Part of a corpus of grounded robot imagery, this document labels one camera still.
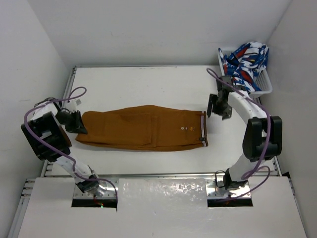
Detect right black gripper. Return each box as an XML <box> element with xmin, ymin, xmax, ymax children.
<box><xmin>207</xmin><ymin>93</ymin><xmax>231</xmax><ymax>119</ymax></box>

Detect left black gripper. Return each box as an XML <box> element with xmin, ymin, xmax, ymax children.
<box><xmin>55</xmin><ymin>110</ymin><xmax>87</xmax><ymax>135</ymax></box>

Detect brown trousers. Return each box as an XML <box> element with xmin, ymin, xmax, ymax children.
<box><xmin>75</xmin><ymin>105</ymin><xmax>208</xmax><ymax>152</ymax></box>

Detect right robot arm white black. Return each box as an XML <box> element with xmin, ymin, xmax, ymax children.
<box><xmin>207</xmin><ymin>76</ymin><xmax>282</xmax><ymax>189</ymax></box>

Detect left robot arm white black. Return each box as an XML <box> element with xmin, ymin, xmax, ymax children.
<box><xmin>21</xmin><ymin>98</ymin><xmax>100</xmax><ymax>195</ymax></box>

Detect blue red white patterned garment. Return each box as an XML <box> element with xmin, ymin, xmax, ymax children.
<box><xmin>218</xmin><ymin>42</ymin><xmax>269</xmax><ymax>94</ymax></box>

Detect white plastic basket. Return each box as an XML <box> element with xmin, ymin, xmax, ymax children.
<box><xmin>217</xmin><ymin>48</ymin><xmax>273</xmax><ymax>99</ymax></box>

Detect white front cover panel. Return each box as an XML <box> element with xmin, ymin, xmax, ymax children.
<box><xmin>19</xmin><ymin>177</ymin><xmax>306</xmax><ymax>238</ymax></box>

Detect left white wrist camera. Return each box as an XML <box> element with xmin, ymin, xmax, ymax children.
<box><xmin>65</xmin><ymin>99</ymin><xmax>81</xmax><ymax>111</ymax></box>

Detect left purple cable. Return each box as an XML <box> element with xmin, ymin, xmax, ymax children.
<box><xmin>23</xmin><ymin>86</ymin><xmax>118</xmax><ymax>203</ymax></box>

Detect purple cable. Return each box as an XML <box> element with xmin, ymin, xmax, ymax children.
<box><xmin>23</xmin><ymin>86</ymin><xmax>118</xmax><ymax>203</ymax></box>
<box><xmin>206</xmin><ymin>68</ymin><xmax>271</xmax><ymax>199</ymax></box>

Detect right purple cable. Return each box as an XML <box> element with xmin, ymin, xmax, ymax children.
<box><xmin>206</xmin><ymin>68</ymin><xmax>271</xmax><ymax>199</ymax></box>

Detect left silver arm base plate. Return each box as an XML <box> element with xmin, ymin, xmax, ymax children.
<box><xmin>73</xmin><ymin>178</ymin><xmax>119</xmax><ymax>199</ymax></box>

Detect right silver arm base plate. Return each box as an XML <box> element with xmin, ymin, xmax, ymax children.
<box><xmin>206</xmin><ymin>177</ymin><xmax>251</xmax><ymax>199</ymax></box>

